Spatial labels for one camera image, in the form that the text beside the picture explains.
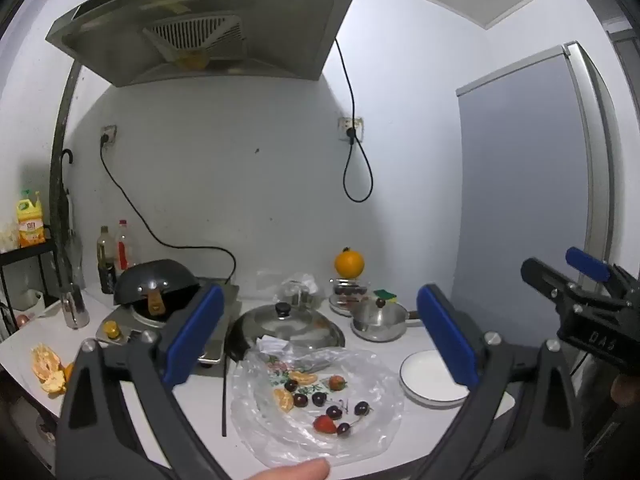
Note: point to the steel mug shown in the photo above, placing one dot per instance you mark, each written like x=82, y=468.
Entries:
x=75, y=310

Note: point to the large steel lid black knob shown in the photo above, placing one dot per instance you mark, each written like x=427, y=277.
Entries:
x=290, y=330

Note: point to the grey refrigerator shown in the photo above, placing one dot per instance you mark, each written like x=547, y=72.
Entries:
x=520, y=160

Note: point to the white wall socket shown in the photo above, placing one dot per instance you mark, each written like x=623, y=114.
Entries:
x=344, y=122
x=111, y=131

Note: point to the red label bottle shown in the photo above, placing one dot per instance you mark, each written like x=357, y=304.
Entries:
x=123, y=250

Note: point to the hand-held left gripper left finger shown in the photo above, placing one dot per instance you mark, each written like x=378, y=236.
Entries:
x=197, y=335

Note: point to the small steel cup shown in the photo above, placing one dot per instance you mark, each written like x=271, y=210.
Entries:
x=302, y=297

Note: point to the whole orange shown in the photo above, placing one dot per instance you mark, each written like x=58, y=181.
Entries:
x=349, y=262

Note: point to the orange peel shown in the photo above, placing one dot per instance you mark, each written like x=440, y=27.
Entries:
x=45, y=360
x=54, y=385

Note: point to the yellow detergent bottle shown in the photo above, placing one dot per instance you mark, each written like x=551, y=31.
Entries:
x=31, y=225

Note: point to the clear plastic wrap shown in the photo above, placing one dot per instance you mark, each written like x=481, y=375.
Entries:
x=295, y=282

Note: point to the grey vertical pipe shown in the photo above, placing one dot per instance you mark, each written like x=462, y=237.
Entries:
x=60, y=135

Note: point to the black metal rack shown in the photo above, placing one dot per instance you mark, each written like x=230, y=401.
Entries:
x=30, y=252

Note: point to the white plate dark rim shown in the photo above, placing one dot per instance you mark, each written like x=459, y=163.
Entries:
x=425, y=375

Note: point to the green yellow sponge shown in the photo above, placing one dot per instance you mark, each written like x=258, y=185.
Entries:
x=385, y=294

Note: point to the saucepan lid wooden knob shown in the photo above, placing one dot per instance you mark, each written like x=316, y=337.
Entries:
x=380, y=312

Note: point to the peeled orange segment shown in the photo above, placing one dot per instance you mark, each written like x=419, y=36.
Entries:
x=284, y=400
x=303, y=378

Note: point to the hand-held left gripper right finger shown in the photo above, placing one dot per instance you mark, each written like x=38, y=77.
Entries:
x=447, y=340

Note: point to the clear printed plastic bag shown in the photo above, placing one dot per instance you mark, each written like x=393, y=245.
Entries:
x=370, y=385

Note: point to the steel gas stove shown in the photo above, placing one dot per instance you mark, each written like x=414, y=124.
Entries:
x=130, y=332

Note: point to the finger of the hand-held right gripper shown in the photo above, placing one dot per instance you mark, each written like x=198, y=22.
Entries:
x=542, y=277
x=587, y=261

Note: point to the dark red cherry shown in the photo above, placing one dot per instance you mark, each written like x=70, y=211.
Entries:
x=361, y=408
x=291, y=385
x=300, y=400
x=334, y=413
x=343, y=428
x=318, y=399

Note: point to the black umbrella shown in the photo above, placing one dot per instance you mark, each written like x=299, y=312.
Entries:
x=63, y=210

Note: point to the red strawberry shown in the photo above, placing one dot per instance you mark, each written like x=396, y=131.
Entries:
x=337, y=383
x=325, y=425

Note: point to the person's right hand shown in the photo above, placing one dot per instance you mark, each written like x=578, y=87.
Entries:
x=626, y=390

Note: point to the steel range hood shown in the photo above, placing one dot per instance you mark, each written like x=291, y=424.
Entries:
x=200, y=0

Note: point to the pile of dark cherries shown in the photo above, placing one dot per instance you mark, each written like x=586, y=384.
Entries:
x=349, y=290

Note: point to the dark oil bottle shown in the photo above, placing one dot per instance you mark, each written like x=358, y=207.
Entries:
x=106, y=265

